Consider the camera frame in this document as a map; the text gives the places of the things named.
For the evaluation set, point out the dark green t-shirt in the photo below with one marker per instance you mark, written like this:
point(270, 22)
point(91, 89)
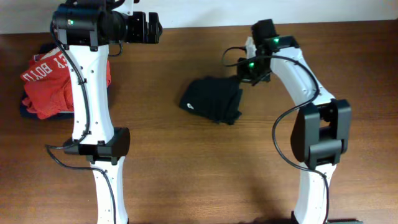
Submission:
point(216, 99)

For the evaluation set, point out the navy blue folded garment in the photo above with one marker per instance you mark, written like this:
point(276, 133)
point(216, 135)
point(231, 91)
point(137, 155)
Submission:
point(31, 113)

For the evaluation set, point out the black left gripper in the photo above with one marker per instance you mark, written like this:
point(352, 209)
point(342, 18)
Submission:
point(141, 35)

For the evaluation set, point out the red printed t-shirt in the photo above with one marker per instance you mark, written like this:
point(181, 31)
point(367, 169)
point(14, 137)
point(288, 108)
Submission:
point(46, 90)

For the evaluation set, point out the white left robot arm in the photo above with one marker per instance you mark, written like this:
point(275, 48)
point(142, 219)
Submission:
point(83, 32)

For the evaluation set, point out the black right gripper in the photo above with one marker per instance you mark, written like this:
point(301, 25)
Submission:
point(244, 74)

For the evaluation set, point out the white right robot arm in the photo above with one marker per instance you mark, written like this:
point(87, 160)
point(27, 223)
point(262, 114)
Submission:
point(321, 130)

